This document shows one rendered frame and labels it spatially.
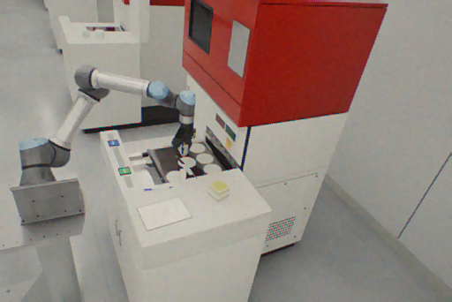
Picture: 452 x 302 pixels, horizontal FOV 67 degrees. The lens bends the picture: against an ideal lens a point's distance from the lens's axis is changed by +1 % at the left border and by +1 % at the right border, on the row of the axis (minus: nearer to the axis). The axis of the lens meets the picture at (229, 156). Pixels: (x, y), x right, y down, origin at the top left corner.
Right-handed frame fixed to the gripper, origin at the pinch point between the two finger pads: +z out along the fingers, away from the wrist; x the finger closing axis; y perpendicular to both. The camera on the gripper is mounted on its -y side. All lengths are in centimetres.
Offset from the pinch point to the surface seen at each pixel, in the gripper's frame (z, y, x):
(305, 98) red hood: -35, 33, -52
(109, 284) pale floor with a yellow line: 99, -30, 33
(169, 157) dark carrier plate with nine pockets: 9.4, 5.5, 11.2
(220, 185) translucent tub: -3.7, -17.9, -28.8
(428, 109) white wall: -15, 119, -130
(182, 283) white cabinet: 37, -47, -26
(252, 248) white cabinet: 28, -19, -51
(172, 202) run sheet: 2.7, -32.5, -11.8
